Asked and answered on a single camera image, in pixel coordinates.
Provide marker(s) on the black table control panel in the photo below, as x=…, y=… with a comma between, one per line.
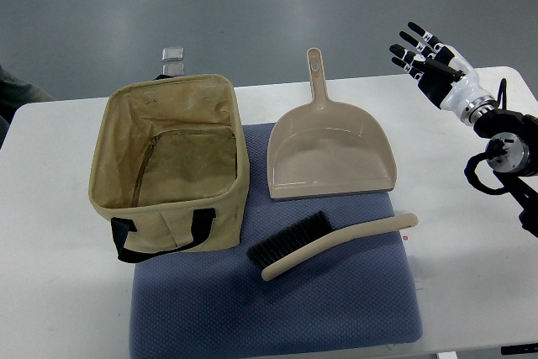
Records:
x=519, y=349

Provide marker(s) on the blue cushion mat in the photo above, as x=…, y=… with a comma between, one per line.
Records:
x=216, y=305

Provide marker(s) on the person in dark clothes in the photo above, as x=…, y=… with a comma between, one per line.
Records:
x=14, y=94

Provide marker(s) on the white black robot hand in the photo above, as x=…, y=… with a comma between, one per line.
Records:
x=442, y=74

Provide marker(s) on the yellow fabric bag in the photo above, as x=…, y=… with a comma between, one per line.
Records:
x=170, y=170

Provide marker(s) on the pink dustpan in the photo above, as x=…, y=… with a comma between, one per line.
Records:
x=325, y=147

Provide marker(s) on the upper metal floor plate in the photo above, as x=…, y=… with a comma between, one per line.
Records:
x=174, y=53

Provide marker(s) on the pink hand broom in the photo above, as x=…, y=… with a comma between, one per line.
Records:
x=312, y=236

